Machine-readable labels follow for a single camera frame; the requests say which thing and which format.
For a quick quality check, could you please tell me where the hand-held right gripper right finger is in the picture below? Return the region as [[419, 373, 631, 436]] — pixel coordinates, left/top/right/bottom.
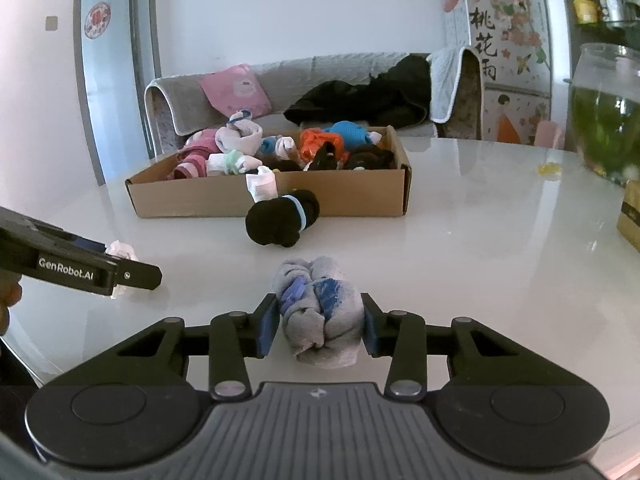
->
[[360, 292, 596, 401]]

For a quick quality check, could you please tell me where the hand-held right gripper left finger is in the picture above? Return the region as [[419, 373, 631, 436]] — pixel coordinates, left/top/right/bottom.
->
[[45, 294, 278, 401]]

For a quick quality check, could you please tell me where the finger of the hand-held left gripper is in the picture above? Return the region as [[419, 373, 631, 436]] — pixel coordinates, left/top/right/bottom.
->
[[65, 236, 108, 256], [117, 260, 163, 291]]

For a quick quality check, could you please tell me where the grey sock bundle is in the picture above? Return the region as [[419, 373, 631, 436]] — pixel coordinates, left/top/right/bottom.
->
[[272, 256, 366, 367]]

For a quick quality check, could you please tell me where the cardboard box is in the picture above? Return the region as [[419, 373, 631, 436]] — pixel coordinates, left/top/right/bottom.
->
[[125, 126, 412, 219]]

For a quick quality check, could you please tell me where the white bundle green band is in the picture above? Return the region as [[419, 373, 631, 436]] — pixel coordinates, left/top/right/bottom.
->
[[206, 151, 263, 177]]

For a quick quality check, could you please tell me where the black patterned sock bundle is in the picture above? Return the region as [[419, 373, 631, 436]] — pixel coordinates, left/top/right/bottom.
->
[[305, 142, 346, 172]]

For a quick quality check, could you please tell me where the white sock bundle blue cuff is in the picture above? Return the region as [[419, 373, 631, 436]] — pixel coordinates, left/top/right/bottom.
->
[[216, 110, 264, 153]]

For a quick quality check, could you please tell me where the orange plastic bag bundle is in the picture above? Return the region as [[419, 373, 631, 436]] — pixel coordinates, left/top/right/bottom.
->
[[299, 129, 348, 163]]

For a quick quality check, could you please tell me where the white desktop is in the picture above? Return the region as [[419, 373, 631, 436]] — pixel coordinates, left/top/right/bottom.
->
[[0, 135, 640, 480]]

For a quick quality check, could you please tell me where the person's left hand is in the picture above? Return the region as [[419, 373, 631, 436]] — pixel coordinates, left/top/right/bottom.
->
[[0, 271, 23, 336]]

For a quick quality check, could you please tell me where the black bundle blue band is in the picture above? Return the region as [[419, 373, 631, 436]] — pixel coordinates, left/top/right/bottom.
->
[[245, 189, 321, 249]]

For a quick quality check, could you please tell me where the pink fuzzy sock bundle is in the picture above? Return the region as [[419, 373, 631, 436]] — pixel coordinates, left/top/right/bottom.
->
[[172, 130, 221, 181]]

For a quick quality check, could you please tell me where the grey door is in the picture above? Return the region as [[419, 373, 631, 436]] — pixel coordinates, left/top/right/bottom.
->
[[75, 0, 161, 186]]

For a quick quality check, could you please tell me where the small white bundle dark tie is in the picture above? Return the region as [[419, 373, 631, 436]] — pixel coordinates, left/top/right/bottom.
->
[[245, 166, 278, 204]]

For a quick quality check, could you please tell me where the plain black sock bundle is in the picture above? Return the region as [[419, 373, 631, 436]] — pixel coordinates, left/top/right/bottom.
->
[[345, 144, 398, 171]]

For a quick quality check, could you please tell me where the pale sock bundle blue toe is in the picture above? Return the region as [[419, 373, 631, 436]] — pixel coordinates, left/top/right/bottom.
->
[[260, 135, 297, 161]]

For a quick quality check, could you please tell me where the pink cushion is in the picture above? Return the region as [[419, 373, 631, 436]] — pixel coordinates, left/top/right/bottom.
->
[[198, 64, 272, 118]]

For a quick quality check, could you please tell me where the round red door sticker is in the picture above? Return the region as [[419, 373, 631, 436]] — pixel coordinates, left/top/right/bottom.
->
[[84, 1, 112, 40]]

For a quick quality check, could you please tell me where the black clothing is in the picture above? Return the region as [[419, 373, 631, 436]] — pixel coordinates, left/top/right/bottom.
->
[[283, 54, 432, 128]]

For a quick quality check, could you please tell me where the white quilted throw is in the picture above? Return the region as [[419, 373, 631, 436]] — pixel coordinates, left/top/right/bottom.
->
[[427, 49, 471, 124]]

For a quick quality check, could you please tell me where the pink stool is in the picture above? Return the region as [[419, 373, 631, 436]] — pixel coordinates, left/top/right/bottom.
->
[[534, 120, 566, 150]]

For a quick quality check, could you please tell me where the grey sofa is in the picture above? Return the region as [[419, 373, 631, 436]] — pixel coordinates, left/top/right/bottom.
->
[[145, 49, 485, 158]]

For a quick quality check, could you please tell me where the brown carton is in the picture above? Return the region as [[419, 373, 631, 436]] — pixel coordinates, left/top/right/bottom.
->
[[616, 180, 640, 253]]

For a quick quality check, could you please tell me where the glass fish bowl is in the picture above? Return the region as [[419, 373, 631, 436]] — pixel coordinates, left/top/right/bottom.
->
[[570, 42, 640, 188]]

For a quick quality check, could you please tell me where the floral printed cabinet cover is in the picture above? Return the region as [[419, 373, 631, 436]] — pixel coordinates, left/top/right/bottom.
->
[[437, 0, 553, 143]]

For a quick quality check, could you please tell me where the yellow cup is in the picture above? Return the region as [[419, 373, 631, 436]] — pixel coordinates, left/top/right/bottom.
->
[[572, 0, 599, 24]]

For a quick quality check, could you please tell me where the metal can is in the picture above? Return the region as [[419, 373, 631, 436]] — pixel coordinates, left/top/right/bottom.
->
[[602, 0, 640, 23]]

